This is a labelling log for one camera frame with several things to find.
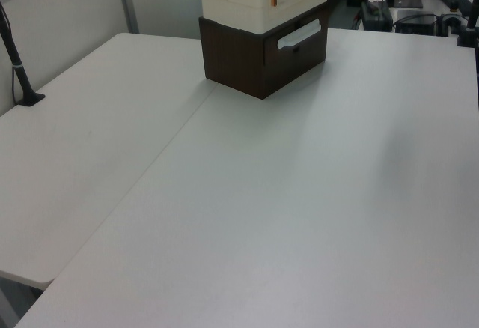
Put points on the dark brown drawer box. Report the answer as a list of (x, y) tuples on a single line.
[(232, 58)]

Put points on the black case with green strip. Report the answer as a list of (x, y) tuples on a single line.
[(376, 17)]

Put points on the black desktop device box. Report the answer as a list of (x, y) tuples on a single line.
[(415, 24)]

